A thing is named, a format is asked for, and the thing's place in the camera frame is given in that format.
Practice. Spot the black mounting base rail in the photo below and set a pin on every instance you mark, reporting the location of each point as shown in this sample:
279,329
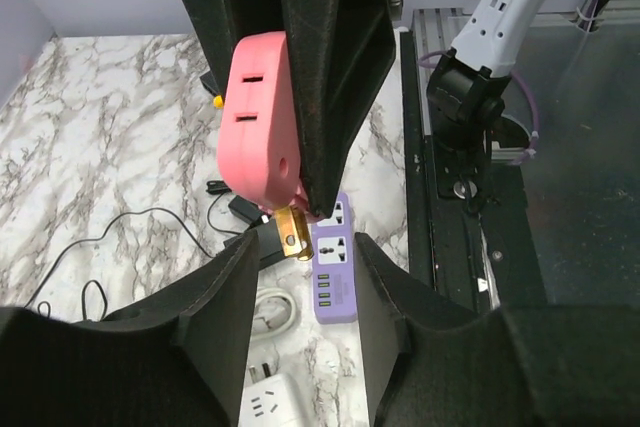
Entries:
469,237

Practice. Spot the black mat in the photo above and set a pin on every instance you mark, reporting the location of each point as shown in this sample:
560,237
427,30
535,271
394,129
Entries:
209,83

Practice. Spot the yellow handled screwdriver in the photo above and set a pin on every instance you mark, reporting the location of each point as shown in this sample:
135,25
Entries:
218,102

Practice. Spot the black power adapter brick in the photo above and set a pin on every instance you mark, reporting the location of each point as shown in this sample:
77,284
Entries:
270,248

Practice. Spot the pink plug adapter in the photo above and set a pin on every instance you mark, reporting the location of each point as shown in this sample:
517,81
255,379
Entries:
258,151

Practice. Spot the purple power strip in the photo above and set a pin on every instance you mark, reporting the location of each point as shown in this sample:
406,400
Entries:
333,281

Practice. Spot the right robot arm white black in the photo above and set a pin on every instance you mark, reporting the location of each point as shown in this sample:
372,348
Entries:
469,80

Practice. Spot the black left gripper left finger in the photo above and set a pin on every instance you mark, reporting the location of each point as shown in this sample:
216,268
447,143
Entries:
175,358

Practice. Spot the small black adapter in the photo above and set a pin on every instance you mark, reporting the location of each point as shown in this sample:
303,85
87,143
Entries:
246,211

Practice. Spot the white cube socket adapter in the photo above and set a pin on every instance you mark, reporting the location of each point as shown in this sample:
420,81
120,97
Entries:
270,400

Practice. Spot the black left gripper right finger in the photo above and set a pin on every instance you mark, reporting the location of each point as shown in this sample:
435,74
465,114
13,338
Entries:
428,361

